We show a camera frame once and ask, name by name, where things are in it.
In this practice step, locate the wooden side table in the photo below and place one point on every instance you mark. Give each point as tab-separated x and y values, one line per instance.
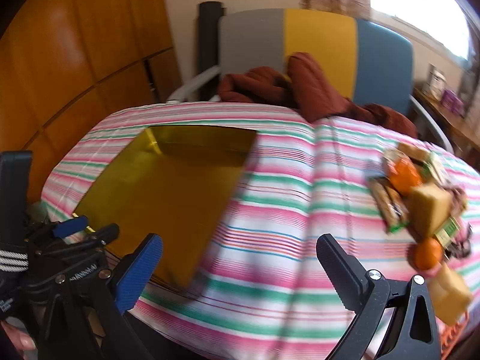
450	123

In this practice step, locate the striped cloth covered desktop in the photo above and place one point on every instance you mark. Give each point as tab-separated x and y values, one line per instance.
285	202

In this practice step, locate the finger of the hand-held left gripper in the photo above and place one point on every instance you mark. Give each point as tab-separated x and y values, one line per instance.
71	227
101	234

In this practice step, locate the grey yellow blue chair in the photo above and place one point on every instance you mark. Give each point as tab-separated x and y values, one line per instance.
255	41

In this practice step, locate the brown paper bag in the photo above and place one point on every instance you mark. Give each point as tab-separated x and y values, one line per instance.
429	210

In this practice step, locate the dark red garment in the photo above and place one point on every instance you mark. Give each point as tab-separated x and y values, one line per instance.
318	86

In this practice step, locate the person's left hand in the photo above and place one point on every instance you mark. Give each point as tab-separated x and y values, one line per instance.
17	339

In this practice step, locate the snack bar packets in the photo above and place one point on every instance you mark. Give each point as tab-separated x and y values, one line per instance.
388	202

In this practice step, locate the person's left forearm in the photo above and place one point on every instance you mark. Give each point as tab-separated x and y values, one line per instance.
11	260

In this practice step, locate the black upright post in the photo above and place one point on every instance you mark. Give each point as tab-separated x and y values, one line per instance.
208	45

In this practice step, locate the small green label box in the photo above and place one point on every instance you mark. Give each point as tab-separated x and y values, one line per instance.
448	228

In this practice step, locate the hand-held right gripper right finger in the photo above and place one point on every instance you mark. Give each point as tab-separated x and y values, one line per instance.
337	266

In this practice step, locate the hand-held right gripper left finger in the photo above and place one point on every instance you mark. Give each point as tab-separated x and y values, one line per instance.
137	273

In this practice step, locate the orange plastic basket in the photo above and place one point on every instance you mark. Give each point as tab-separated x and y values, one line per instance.
455	339

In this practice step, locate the orange fruit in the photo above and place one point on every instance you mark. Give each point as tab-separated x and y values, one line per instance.
427	253
403	174

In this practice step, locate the tan snack packet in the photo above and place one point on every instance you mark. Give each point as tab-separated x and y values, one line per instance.
407	150

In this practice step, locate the wooden wardrobe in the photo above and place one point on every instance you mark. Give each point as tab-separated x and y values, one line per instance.
75	45

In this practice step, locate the purple container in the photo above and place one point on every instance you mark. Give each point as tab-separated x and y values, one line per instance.
452	101

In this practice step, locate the gold box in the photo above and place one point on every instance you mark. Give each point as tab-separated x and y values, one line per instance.
161	195

